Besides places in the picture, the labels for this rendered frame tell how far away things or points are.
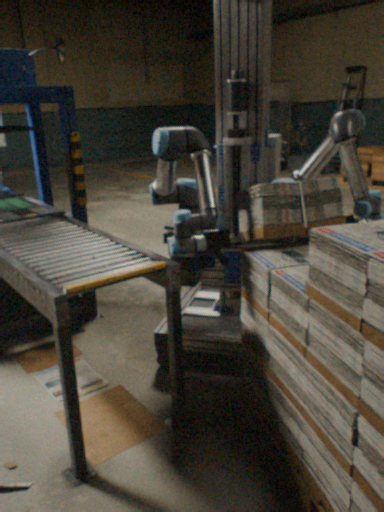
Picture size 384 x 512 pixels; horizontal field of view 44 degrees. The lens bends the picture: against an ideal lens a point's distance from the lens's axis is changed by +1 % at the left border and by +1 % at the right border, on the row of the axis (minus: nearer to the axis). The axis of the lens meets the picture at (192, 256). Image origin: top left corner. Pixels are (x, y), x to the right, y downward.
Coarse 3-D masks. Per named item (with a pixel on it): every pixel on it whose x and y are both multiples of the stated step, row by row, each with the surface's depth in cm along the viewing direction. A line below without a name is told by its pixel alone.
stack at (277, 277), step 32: (256, 256) 195; (288, 256) 193; (256, 288) 195; (288, 288) 166; (256, 320) 199; (288, 320) 169; (320, 320) 147; (288, 352) 172; (320, 352) 150; (352, 352) 133; (256, 384) 209; (288, 384) 176; (320, 384) 152; (352, 384) 134; (256, 416) 216; (288, 416) 180; (320, 416) 155; (352, 416) 135; (320, 448) 158; (352, 448) 138; (288, 480) 187; (320, 480) 161; (352, 480) 142
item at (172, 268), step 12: (60, 216) 289; (84, 228) 261; (96, 228) 259; (120, 240) 235; (144, 252) 215; (168, 264) 198; (180, 264) 199; (144, 276) 217; (156, 276) 208; (168, 276) 199; (180, 276) 201; (168, 288) 202; (180, 288) 202
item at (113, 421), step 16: (96, 400) 244; (112, 400) 243; (128, 400) 243; (64, 416) 233; (96, 416) 232; (112, 416) 231; (128, 416) 231; (144, 416) 230; (96, 432) 221; (112, 432) 220; (128, 432) 220; (144, 432) 219; (160, 432) 219; (96, 448) 211; (112, 448) 210; (128, 448) 210; (96, 464) 201
